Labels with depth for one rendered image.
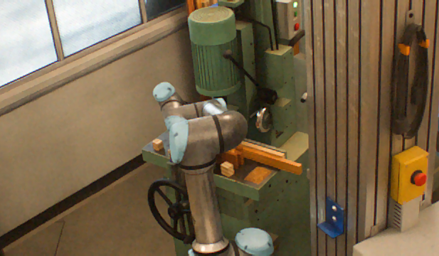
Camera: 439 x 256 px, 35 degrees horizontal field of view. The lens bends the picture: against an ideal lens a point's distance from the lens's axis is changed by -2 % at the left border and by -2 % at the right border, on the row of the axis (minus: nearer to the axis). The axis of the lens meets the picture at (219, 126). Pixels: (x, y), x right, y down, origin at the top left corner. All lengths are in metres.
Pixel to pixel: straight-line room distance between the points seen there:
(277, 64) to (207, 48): 0.32
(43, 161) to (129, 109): 0.65
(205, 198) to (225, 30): 0.75
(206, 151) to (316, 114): 0.35
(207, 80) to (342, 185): 0.94
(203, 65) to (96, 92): 1.54
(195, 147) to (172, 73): 2.47
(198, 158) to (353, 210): 0.47
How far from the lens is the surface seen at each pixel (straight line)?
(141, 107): 4.34
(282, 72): 2.77
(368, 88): 1.66
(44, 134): 3.96
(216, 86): 2.67
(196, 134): 2.00
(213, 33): 2.57
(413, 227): 1.96
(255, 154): 2.80
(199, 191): 2.07
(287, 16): 2.78
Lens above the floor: 2.47
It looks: 31 degrees down
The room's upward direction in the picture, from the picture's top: 6 degrees counter-clockwise
